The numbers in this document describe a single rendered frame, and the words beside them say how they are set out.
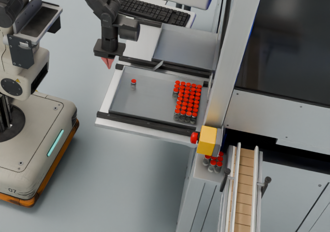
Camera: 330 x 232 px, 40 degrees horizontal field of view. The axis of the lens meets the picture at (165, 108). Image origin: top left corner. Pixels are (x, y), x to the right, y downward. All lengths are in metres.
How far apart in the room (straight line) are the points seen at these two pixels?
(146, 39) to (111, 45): 0.57
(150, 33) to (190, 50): 0.22
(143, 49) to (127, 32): 0.55
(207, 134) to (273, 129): 0.22
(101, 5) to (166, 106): 0.55
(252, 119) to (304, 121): 0.17
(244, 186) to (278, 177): 0.27
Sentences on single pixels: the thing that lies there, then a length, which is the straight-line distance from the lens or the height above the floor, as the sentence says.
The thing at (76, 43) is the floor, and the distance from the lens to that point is 3.44.
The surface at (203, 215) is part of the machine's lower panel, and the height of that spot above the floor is 0.42.
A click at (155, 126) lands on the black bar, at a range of 1.69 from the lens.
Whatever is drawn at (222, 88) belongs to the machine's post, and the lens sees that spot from 1.45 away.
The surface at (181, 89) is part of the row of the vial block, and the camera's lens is 1.80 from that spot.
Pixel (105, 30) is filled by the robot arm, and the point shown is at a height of 1.26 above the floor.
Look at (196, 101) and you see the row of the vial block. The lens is 1.77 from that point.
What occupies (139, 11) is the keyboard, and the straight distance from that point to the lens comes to 2.35.
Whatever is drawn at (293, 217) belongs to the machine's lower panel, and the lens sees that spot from 2.02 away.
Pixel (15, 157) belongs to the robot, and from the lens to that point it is 2.41.
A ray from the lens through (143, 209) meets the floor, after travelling 2.52.
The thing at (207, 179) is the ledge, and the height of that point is 0.88.
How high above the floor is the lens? 2.18
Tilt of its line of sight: 47 degrees down
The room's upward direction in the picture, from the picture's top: 9 degrees clockwise
